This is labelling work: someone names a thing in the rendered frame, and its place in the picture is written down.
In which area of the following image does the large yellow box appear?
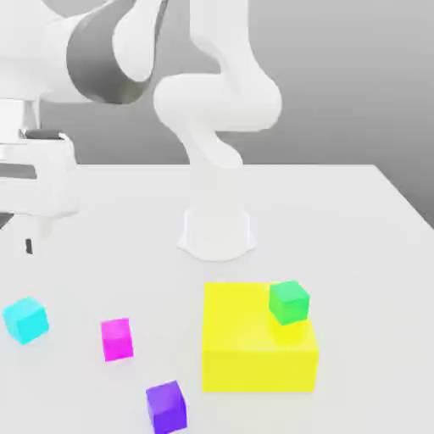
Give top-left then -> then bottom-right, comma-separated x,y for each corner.
202,281 -> 320,393

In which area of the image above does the small magenta cube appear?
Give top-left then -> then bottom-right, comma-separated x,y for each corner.
100,317 -> 135,363

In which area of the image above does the small purple cube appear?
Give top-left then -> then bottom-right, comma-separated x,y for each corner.
145,380 -> 188,434

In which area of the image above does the small green cube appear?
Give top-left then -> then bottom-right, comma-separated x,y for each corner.
269,280 -> 311,327

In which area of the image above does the small cyan cube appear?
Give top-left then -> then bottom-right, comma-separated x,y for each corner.
2,296 -> 51,346

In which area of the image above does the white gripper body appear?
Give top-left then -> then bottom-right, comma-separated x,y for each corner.
0,137 -> 80,219

